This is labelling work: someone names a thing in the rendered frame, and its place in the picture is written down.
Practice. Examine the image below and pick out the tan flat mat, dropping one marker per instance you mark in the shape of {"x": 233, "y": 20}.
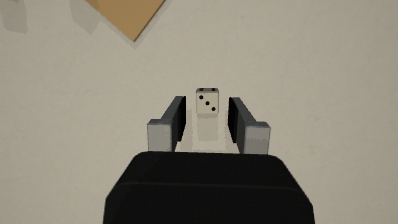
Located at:
{"x": 129, "y": 16}

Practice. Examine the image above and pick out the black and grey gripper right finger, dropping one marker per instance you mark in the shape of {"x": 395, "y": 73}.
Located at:
{"x": 251, "y": 136}

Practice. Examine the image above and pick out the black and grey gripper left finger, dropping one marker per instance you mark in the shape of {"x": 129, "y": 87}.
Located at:
{"x": 163, "y": 134}

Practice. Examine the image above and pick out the white die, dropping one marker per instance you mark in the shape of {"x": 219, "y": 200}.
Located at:
{"x": 207, "y": 101}

